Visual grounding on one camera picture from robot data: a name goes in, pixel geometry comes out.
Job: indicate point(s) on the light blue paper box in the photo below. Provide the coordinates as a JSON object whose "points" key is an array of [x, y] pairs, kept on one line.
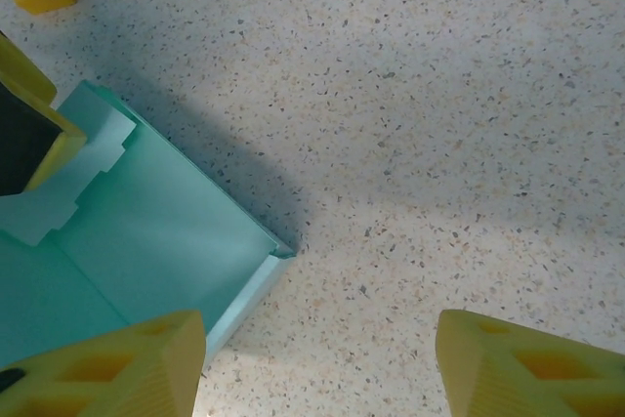
{"points": [[171, 221]]}

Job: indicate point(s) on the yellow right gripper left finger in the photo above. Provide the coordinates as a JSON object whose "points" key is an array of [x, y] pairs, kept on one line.
{"points": [[122, 373]]}

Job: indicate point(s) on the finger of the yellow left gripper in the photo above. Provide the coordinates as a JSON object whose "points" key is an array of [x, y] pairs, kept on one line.
{"points": [[24, 138], [24, 72]]}

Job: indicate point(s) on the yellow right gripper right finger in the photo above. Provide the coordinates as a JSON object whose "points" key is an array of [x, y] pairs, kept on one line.
{"points": [[527, 378]]}

